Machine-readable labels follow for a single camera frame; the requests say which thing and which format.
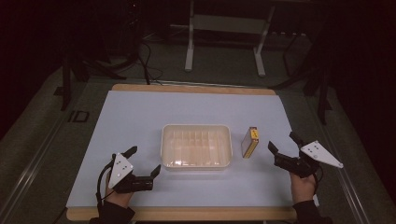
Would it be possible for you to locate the white metal stand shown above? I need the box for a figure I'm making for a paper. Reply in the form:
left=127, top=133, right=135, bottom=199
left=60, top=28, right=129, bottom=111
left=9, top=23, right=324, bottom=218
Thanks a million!
left=184, top=0, right=276, bottom=78

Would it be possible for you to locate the white plastic tray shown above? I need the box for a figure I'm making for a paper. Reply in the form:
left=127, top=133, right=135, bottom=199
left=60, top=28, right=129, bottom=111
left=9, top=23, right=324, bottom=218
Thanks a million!
left=160, top=123, right=233, bottom=172

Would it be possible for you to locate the yellow box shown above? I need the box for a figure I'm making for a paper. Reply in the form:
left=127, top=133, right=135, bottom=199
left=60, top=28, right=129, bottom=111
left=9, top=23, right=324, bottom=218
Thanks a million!
left=240, top=126, right=261, bottom=160

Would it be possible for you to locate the black tripod stand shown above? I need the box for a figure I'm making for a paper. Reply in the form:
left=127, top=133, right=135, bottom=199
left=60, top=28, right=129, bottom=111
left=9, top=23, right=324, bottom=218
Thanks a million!
left=60, top=0, right=151, bottom=112
left=268, top=29, right=333, bottom=126

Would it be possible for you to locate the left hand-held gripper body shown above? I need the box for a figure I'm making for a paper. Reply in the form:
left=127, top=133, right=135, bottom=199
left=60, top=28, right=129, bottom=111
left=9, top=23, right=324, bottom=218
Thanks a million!
left=106, top=152, right=155, bottom=194

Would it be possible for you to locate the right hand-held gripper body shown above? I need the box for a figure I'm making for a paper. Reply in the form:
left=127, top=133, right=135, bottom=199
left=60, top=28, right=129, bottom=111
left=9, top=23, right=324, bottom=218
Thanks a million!
left=274, top=140, right=345, bottom=179

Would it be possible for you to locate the light blue table mat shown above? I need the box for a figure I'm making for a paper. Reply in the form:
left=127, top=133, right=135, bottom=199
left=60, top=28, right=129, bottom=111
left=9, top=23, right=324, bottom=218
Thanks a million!
left=65, top=90, right=301, bottom=209

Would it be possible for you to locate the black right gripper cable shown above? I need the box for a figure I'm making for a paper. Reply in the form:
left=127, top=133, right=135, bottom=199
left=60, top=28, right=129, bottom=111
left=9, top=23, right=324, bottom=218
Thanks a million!
left=312, top=166, right=325, bottom=194

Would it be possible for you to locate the person's left hand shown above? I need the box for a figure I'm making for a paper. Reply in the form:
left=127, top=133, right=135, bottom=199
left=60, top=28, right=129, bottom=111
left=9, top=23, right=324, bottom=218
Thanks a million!
left=105, top=174, right=134, bottom=209

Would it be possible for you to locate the black floor cable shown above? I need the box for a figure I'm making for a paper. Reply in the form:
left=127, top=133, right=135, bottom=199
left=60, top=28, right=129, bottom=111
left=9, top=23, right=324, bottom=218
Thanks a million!
left=136, top=39, right=164, bottom=86

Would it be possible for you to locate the person's right hand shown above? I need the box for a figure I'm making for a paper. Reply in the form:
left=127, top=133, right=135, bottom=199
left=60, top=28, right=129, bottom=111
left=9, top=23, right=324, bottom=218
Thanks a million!
left=290, top=172, right=318, bottom=205

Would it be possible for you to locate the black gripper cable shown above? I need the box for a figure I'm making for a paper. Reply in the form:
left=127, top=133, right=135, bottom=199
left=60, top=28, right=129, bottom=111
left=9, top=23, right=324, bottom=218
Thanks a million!
left=312, top=166, right=325, bottom=194
left=95, top=161, right=117, bottom=217

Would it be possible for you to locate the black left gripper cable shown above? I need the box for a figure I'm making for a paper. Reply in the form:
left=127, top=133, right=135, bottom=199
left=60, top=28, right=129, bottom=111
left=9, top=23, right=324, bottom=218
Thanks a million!
left=95, top=161, right=117, bottom=217

